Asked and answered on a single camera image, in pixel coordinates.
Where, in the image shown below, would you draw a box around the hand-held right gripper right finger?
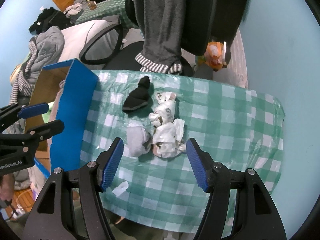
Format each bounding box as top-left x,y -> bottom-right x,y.
186,137 -> 288,240

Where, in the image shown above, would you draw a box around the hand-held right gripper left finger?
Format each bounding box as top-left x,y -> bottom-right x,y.
22,137 -> 125,240

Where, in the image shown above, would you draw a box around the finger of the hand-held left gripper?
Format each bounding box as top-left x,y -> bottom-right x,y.
0,102 -> 49,125
15,119 -> 65,143

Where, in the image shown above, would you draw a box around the neon yellow cloth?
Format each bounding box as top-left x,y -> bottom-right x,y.
42,102 -> 54,120

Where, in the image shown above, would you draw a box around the blue-rimmed cardboard box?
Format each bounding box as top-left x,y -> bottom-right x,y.
24,58 -> 98,178

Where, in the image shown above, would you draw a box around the plain white sock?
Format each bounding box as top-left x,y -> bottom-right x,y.
126,126 -> 153,157

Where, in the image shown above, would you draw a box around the white patterned sock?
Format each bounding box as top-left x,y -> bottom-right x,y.
149,92 -> 178,128
151,119 -> 187,158

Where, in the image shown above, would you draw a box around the black sock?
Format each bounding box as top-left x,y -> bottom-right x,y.
122,76 -> 152,113

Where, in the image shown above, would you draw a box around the person's left hand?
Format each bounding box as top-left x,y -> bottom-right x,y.
0,175 -> 15,208

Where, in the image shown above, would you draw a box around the small white paper scrap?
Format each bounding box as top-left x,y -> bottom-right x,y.
112,181 -> 129,197

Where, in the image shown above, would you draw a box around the grey quilted blanket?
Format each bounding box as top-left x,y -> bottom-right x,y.
5,125 -> 50,190

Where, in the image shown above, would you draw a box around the grey striped garment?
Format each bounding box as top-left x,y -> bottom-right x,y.
10,40 -> 43,105

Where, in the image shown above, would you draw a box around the green checked tablecloth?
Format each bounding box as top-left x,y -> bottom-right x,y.
80,69 -> 285,233

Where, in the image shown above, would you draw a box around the grey quilted jacket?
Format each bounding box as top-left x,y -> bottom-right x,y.
21,26 -> 65,80

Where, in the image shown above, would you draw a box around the person's olive trousers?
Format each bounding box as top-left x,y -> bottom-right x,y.
110,212 -> 175,240

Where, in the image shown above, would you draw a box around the bed with pale sheet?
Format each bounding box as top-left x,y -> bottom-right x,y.
57,19 -> 248,88

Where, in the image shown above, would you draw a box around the black clothes pile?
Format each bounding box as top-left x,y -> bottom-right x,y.
28,7 -> 75,34

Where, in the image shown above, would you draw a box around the grey clothes pile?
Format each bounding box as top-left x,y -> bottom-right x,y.
63,3 -> 83,18

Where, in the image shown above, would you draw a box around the orange plastic bag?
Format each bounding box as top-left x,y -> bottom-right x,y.
196,41 -> 232,72

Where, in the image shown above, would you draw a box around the checked cloth side table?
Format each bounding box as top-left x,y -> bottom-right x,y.
75,0 -> 140,29

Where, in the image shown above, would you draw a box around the black office chair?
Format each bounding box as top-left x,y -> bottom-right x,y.
79,0 -> 218,78

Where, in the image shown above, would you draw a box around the grey sweater with striped cuffs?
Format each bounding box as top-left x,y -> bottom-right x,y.
127,0 -> 187,75

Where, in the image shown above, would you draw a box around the black hanging jacket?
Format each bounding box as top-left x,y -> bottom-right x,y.
210,0 -> 253,43

